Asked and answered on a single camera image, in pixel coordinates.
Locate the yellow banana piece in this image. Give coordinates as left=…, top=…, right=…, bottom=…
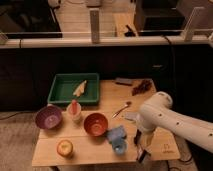
left=73, top=80, right=87, bottom=97

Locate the red bowl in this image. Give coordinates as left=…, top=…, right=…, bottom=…
left=84, top=113, right=108, bottom=137

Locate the black object on floor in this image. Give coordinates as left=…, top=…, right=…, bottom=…
left=124, top=25, right=137, bottom=37

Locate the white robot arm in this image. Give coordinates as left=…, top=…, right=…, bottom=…
left=136, top=91, right=213, bottom=153

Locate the metal spoon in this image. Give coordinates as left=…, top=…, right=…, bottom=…
left=112, top=101, right=132, bottom=118

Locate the black cable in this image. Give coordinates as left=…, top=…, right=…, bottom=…
left=162, top=35, right=177, bottom=68

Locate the right metal post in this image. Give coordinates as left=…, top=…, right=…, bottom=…
left=181, top=7, right=205, bottom=41

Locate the purple bowl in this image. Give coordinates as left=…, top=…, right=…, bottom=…
left=35, top=105, right=62, bottom=130

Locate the yellow red apple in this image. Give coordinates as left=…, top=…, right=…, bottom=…
left=57, top=140, right=73, bottom=158

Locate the dark grape bunch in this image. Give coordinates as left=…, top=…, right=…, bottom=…
left=132, top=79, right=152, bottom=96

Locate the green plastic tray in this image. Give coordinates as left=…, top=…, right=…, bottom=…
left=47, top=73, right=100, bottom=106

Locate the light blue cloth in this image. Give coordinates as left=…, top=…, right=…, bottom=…
left=124, top=112, right=139, bottom=121

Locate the metal post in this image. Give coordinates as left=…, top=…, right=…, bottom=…
left=181, top=7, right=205, bottom=41
left=90, top=8, right=100, bottom=44

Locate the left metal post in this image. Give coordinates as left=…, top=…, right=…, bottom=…
left=90, top=8, right=100, bottom=44

